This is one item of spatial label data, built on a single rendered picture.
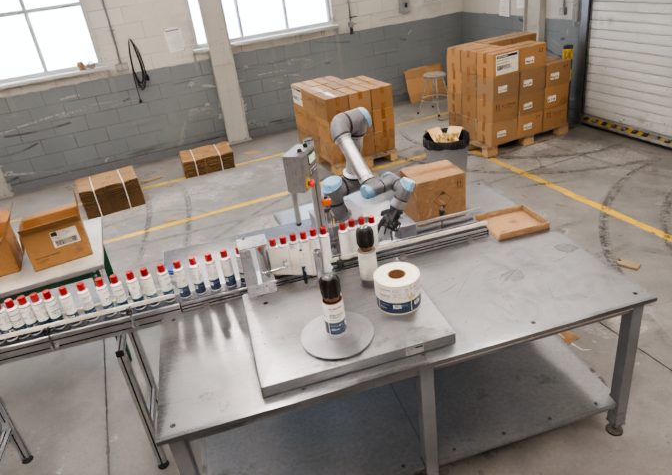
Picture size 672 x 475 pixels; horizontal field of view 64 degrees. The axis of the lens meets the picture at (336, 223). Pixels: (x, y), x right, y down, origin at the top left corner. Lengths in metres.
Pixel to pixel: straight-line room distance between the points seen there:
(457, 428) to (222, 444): 1.14
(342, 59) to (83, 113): 3.68
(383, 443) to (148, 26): 6.22
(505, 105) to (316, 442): 4.51
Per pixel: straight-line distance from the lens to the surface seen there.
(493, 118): 6.28
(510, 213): 3.29
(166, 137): 7.98
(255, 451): 2.85
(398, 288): 2.30
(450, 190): 3.11
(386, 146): 6.42
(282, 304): 2.55
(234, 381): 2.28
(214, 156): 6.98
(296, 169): 2.57
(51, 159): 8.04
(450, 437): 2.77
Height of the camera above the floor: 2.31
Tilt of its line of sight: 27 degrees down
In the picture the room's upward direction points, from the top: 8 degrees counter-clockwise
